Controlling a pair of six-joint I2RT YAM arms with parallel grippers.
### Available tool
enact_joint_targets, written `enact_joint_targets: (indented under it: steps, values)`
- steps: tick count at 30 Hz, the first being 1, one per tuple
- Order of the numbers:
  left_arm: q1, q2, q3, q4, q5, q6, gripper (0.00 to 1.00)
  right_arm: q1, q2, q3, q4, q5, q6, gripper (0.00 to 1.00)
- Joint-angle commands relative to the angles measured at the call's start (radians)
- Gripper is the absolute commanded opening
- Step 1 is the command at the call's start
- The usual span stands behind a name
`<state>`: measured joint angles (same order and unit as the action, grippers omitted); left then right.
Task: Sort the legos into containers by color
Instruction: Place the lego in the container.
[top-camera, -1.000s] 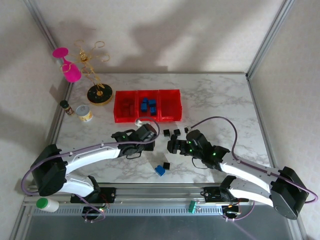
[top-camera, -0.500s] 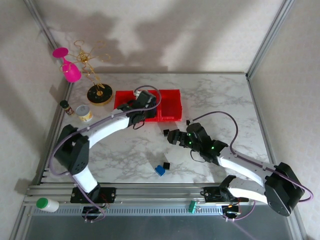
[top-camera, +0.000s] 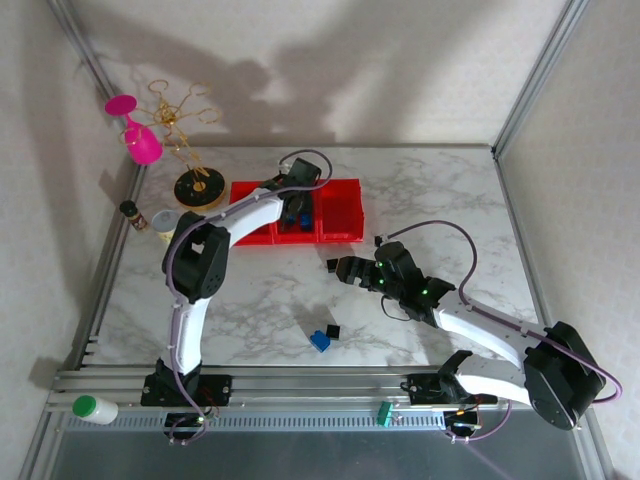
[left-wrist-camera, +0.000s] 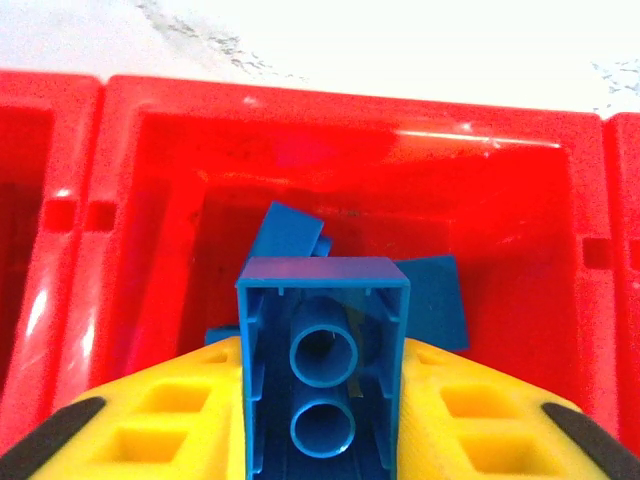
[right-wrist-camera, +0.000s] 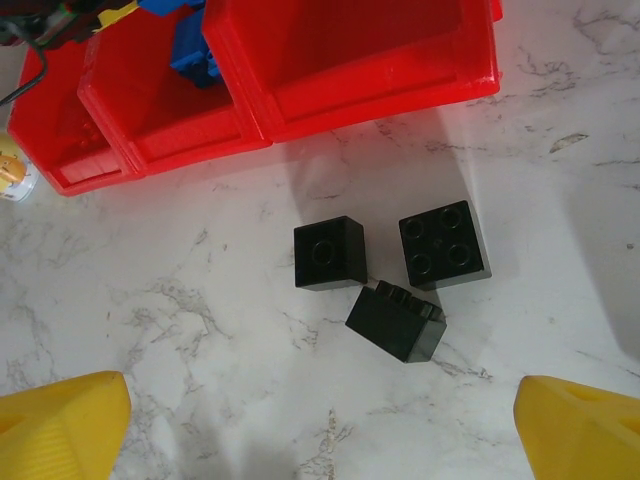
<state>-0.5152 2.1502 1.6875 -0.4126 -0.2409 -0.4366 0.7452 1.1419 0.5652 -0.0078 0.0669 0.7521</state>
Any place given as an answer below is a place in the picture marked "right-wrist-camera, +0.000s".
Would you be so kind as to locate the large blue lego brick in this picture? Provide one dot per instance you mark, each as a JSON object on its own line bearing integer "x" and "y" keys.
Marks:
{"x": 197, "y": 65}
{"x": 165, "y": 5}

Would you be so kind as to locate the red plastic bin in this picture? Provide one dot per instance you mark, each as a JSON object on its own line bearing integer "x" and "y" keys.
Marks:
{"x": 190, "y": 135}
{"x": 375, "y": 65}
{"x": 45, "y": 115}

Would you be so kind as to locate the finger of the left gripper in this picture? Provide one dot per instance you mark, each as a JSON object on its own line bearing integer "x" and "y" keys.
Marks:
{"x": 117, "y": 12}

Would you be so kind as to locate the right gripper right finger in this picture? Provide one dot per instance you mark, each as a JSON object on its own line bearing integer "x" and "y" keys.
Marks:
{"x": 585, "y": 435}

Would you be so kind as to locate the small tin can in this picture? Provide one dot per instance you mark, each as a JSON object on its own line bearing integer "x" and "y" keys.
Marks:
{"x": 12, "y": 170}

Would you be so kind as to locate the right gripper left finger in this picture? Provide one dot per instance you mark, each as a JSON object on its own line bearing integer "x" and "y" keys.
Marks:
{"x": 55, "y": 430}

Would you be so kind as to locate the black square lego brick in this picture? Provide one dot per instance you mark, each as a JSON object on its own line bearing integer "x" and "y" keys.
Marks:
{"x": 395, "y": 325}
{"x": 440, "y": 245}
{"x": 325, "y": 250}

